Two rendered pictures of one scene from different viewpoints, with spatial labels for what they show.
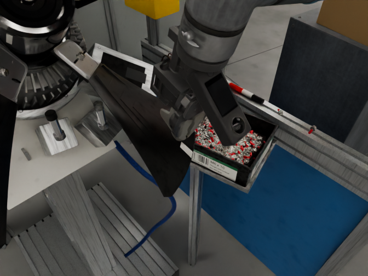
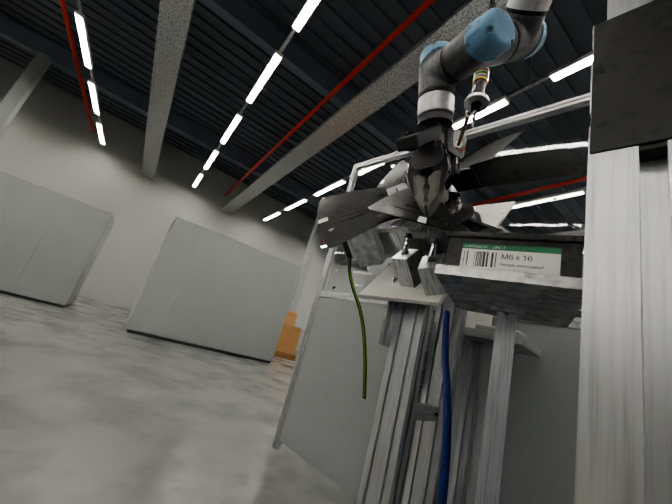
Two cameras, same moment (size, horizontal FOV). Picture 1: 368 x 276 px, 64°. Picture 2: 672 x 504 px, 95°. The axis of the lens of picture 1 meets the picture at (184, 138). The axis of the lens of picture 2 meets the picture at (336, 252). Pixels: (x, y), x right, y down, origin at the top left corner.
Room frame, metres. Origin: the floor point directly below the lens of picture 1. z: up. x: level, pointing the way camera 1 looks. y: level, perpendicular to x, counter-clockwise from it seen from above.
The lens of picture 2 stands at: (0.24, -0.57, 0.67)
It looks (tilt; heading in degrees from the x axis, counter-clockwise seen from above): 16 degrees up; 91
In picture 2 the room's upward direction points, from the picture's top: 16 degrees clockwise
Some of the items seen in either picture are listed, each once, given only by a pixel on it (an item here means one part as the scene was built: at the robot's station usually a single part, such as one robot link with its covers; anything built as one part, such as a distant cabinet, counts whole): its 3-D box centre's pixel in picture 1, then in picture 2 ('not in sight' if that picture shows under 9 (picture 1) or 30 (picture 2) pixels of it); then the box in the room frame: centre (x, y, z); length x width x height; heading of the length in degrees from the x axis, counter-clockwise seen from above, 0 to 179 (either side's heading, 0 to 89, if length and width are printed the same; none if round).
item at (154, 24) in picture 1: (153, 27); not in sight; (0.96, 0.10, 0.92); 0.03 x 0.03 x 0.12; 43
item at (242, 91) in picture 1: (242, 91); not in sight; (0.67, -0.16, 0.87); 0.14 x 0.01 x 0.01; 45
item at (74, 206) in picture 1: (83, 225); (387, 451); (0.49, 0.34, 0.45); 0.09 x 0.04 x 0.91; 133
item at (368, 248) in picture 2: not in sight; (367, 246); (0.32, 0.47, 1.03); 0.15 x 0.10 x 0.14; 43
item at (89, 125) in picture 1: (98, 126); (435, 274); (0.48, 0.19, 0.91); 0.12 x 0.08 x 0.12; 43
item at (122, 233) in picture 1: (95, 256); not in sight; (0.56, 0.40, 0.04); 0.62 x 0.46 x 0.08; 43
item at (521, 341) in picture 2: not in sight; (478, 338); (0.83, 0.63, 0.84); 0.36 x 0.24 x 0.03; 133
